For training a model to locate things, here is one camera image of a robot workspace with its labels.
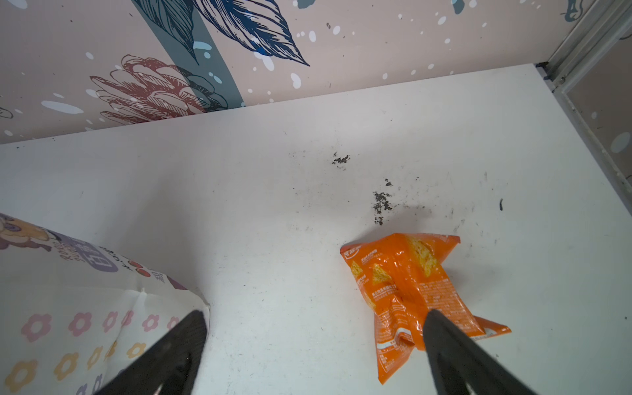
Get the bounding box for white printed paper bag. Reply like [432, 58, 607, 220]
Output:
[1, 215, 209, 394]

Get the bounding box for orange chips packet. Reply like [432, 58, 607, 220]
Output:
[340, 233, 511, 383]

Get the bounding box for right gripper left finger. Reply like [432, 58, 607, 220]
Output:
[98, 310, 207, 394]

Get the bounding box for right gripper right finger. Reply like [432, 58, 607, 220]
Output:
[423, 309, 535, 395]

